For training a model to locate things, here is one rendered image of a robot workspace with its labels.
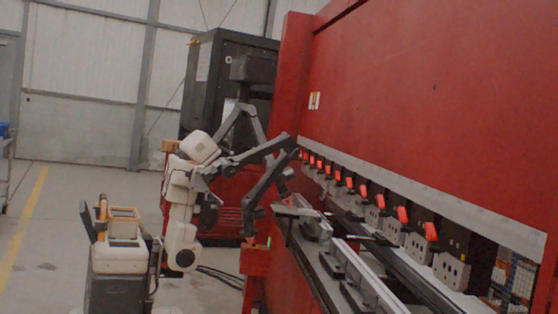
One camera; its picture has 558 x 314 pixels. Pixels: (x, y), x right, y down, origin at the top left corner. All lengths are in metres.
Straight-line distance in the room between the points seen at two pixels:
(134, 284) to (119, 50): 7.55
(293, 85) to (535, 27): 2.59
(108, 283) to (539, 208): 1.88
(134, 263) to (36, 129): 7.44
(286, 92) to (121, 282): 1.89
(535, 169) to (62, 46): 9.02
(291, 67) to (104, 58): 6.37
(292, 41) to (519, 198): 2.73
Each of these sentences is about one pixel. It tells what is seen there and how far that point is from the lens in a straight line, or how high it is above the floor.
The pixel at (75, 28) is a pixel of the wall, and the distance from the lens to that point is 9.63.
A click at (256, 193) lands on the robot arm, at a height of 1.11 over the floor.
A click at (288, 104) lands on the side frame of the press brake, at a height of 1.62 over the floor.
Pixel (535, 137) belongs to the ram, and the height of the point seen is 1.58.
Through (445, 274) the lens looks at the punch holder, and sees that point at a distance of 1.34.
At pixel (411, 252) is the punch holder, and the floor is 1.19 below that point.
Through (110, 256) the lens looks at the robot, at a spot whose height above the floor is 0.78.
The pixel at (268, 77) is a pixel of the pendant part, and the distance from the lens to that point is 3.75.
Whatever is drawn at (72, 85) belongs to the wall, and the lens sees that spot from 9.57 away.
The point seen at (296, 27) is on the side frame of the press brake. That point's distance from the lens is 3.64.
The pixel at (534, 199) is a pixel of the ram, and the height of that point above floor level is 1.46.
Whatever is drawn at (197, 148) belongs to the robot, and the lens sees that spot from 2.47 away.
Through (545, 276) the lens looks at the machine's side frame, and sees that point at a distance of 0.71.
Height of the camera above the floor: 1.55
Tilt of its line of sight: 6 degrees down
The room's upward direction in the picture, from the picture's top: 9 degrees clockwise
